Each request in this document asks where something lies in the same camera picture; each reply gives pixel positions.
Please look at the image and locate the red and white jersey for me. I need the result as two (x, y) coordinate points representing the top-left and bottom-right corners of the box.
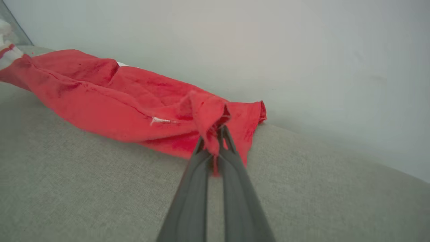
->
(0, 43), (268, 177)

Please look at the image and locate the grey fabric sofa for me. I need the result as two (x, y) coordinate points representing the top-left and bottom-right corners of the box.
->
(0, 45), (430, 242)

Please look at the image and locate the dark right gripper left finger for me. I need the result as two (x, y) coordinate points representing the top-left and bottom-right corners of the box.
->
(156, 136), (215, 242)

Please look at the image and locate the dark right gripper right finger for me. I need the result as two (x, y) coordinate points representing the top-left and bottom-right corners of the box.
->
(217, 126), (276, 242)

